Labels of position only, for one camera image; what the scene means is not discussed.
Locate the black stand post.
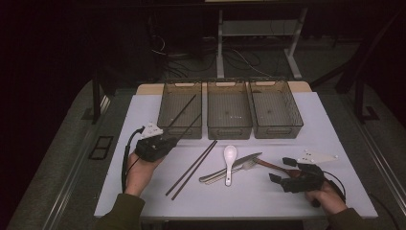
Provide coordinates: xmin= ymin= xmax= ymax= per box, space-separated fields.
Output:
xmin=90 ymin=68 xmax=111 ymax=126

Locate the steel fork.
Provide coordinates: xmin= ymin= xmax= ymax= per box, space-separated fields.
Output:
xmin=204 ymin=158 xmax=259 ymax=186

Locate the floor cable bundle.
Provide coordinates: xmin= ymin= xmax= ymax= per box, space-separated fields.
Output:
xmin=147 ymin=15 xmax=272 ymax=80

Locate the grey plastic bin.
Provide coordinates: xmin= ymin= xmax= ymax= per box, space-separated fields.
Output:
xmin=248 ymin=78 xmax=305 ymax=140
xmin=156 ymin=80 xmax=203 ymax=141
xmin=206 ymin=80 xmax=253 ymax=141

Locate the black metal stand frame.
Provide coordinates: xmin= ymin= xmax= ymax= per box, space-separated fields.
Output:
xmin=309 ymin=9 xmax=406 ymax=125

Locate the brown wooden spoon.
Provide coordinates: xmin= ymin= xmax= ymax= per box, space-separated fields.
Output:
xmin=253 ymin=157 xmax=303 ymax=179

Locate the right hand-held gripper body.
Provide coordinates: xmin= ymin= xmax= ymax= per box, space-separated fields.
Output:
xmin=281 ymin=149 xmax=339 ymax=195

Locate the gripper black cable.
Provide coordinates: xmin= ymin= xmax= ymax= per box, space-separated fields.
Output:
xmin=121 ymin=126 xmax=147 ymax=194
xmin=322 ymin=171 xmax=348 ymax=203

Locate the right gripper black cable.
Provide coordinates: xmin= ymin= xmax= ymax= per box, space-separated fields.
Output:
xmin=322 ymin=171 xmax=348 ymax=203

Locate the person's right hand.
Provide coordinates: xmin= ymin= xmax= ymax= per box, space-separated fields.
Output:
xmin=304 ymin=182 xmax=349 ymax=216

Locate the steel table knife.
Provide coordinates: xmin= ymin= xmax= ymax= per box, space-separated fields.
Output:
xmin=198 ymin=151 xmax=263 ymax=184

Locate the person's left hand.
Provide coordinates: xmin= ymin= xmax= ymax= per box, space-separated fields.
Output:
xmin=124 ymin=151 xmax=166 ymax=197

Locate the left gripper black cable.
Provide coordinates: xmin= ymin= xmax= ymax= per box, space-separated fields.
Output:
xmin=121 ymin=126 xmax=147 ymax=194

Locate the white metal stand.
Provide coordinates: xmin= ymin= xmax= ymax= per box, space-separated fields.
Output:
xmin=215 ymin=8 xmax=309 ymax=81

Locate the white ceramic spoon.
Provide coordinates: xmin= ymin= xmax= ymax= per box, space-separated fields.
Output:
xmin=223 ymin=145 xmax=238 ymax=187

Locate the metal floor rail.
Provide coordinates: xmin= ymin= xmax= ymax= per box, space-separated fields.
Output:
xmin=41 ymin=95 xmax=113 ymax=230
xmin=338 ymin=95 xmax=406 ymax=205

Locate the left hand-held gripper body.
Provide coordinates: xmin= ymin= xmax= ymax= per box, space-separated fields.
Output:
xmin=134 ymin=123 xmax=171 ymax=162

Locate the brown wooden chopstick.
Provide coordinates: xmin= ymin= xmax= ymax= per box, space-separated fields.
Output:
xmin=165 ymin=139 xmax=216 ymax=196
xmin=170 ymin=140 xmax=218 ymax=201

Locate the black floor cable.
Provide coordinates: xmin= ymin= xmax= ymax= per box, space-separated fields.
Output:
xmin=368 ymin=191 xmax=400 ymax=230

